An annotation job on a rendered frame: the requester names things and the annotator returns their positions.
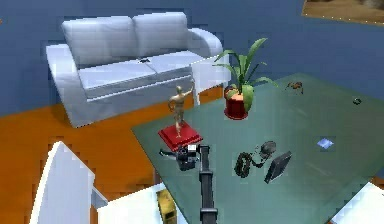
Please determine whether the green plant in red pot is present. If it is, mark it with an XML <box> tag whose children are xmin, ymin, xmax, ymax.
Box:
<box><xmin>213</xmin><ymin>37</ymin><xmax>279</xmax><ymax>121</ymax></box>

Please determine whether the white two-seat sofa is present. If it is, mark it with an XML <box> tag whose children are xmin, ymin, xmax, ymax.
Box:
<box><xmin>45</xmin><ymin>11</ymin><xmax>224</xmax><ymax>129</ymax></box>

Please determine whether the green glass table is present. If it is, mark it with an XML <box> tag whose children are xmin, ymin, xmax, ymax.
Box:
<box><xmin>131</xmin><ymin>72</ymin><xmax>384</xmax><ymax>224</ymax></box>

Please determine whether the brown keyring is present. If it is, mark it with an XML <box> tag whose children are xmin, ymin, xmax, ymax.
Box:
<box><xmin>285</xmin><ymin>81</ymin><xmax>305</xmax><ymax>95</ymax></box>

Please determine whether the black coiled cable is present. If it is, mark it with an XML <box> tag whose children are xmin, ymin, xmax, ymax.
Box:
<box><xmin>233</xmin><ymin>140</ymin><xmax>278</xmax><ymax>179</ymax></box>

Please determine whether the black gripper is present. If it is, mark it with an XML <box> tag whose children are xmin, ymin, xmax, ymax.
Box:
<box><xmin>159</xmin><ymin>145</ymin><xmax>197</xmax><ymax>172</ymax></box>

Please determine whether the yellow box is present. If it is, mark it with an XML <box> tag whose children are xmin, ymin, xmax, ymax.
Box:
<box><xmin>155</xmin><ymin>189</ymin><xmax>178</xmax><ymax>224</ymax></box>

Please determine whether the black tablet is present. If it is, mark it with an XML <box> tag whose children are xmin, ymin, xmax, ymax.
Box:
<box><xmin>263</xmin><ymin>150</ymin><xmax>293</xmax><ymax>185</ymax></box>

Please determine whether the gold statue on red base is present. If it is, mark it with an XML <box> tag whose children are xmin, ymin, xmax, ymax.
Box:
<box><xmin>157</xmin><ymin>79</ymin><xmax>204</xmax><ymax>153</ymax></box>

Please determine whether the white chair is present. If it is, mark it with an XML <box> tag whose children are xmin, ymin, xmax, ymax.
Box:
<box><xmin>190</xmin><ymin>54</ymin><xmax>232</xmax><ymax>107</ymax></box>
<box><xmin>329</xmin><ymin>181</ymin><xmax>384</xmax><ymax>224</ymax></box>
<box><xmin>28</xmin><ymin>140</ymin><xmax>109</xmax><ymax>224</ymax></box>

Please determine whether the small blue card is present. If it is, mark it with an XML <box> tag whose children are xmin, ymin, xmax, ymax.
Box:
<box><xmin>316</xmin><ymin>137</ymin><xmax>335</xmax><ymax>150</ymax></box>

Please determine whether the framed brown picture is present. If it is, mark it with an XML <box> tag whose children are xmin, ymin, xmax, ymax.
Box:
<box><xmin>301</xmin><ymin>0</ymin><xmax>384</xmax><ymax>27</ymax></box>

